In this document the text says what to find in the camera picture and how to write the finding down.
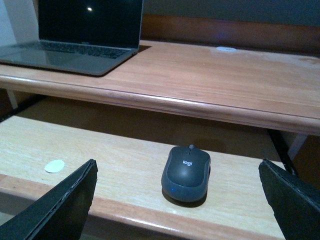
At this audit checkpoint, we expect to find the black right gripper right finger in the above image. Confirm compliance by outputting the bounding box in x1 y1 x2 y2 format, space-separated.
258 159 320 240

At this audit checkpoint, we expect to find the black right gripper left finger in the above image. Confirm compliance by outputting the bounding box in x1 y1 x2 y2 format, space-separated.
0 159 98 240

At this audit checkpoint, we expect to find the black Logitech wireless mouse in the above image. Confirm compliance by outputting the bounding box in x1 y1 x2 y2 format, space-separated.
161 145 211 203

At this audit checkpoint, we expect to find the pale round sticker on tray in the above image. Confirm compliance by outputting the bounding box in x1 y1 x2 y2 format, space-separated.
44 159 65 174

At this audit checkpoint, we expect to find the wooden pull-out keyboard tray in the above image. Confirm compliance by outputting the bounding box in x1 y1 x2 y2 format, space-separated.
0 97 284 240

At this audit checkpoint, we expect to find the wooden desk with hutch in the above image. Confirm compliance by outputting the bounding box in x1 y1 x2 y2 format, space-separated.
0 14 320 135

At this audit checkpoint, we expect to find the white round sticker on desk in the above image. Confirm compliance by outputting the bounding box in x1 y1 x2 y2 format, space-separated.
216 46 237 53

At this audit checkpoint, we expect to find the grey open laptop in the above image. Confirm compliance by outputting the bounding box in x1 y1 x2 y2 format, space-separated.
0 0 144 76

